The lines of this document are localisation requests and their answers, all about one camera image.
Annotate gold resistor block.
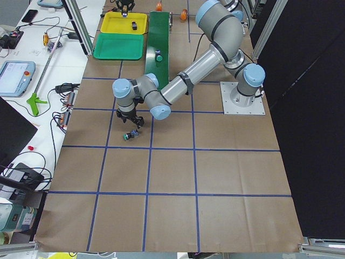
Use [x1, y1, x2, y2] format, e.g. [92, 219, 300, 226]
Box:
[43, 32, 50, 46]

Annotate green push button switch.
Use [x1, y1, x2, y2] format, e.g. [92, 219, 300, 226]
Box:
[123, 129, 139, 141]

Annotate green plastic grabber handle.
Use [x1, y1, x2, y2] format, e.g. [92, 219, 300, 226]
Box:
[26, 92, 48, 117]

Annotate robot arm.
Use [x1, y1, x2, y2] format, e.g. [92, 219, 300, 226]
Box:
[110, 1, 252, 23]
[112, 1, 265, 128]

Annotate green plastic tray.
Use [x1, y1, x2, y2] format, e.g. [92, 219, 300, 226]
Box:
[93, 33, 144, 60]

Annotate teach pendant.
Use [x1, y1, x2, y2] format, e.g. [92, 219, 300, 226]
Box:
[1, 60, 36, 97]

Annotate green conveyor belt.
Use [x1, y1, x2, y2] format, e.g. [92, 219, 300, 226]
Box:
[144, 11, 170, 90]

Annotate yellow plastic tray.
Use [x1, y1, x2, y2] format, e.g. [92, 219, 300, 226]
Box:
[100, 12, 148, 35]

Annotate aluminium frame post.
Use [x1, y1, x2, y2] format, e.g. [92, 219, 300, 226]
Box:
[62, 0, 93, 56]

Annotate black smartphone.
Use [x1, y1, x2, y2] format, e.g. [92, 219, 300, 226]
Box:
[21, 9, 38, 23]

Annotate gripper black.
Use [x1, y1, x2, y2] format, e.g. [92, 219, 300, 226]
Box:
[115, 0, 135, 11]
[116, 108, 144, 128]

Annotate black power adapter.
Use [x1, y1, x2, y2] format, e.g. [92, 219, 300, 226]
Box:
[55, 83, 80, 93]

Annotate orange cylinder with white digits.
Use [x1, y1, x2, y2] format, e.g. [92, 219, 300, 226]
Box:
[180, 9, 188, 21]

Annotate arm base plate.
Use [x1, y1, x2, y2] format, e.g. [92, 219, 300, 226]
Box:
[220, 81, 265, 115]

